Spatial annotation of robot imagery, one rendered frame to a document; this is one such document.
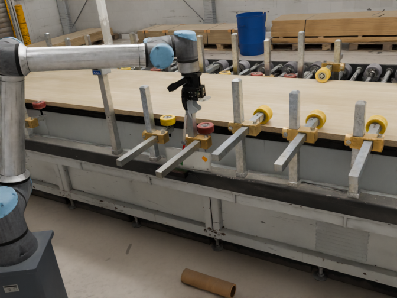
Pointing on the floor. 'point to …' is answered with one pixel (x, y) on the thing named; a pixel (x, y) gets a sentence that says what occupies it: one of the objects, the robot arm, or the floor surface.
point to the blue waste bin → (251, 32)
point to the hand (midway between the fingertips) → (189, 115)
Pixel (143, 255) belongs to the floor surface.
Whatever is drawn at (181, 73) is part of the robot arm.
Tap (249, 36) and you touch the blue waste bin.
